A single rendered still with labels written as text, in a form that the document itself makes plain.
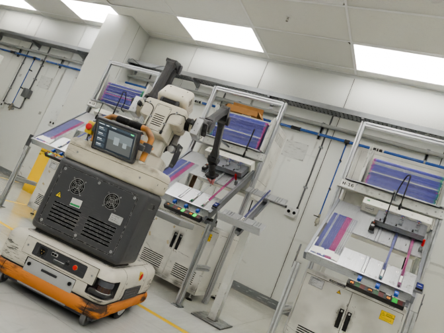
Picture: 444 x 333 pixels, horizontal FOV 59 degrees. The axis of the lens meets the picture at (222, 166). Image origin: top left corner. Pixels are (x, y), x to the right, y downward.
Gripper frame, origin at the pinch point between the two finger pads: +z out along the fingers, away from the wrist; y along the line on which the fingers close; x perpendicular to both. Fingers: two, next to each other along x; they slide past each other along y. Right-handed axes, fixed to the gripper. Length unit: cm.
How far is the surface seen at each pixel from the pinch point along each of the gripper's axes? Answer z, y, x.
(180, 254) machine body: 51, 5, 41
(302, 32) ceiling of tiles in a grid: -78, 15, -211
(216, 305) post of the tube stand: 50, -49, 68
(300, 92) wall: 4, 19, -239
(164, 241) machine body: 48, 24, 38
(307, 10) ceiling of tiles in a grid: -108, 2, -181
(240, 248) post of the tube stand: 18, -50, 37
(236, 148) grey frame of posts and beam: -10.7, 3.0, -44.6
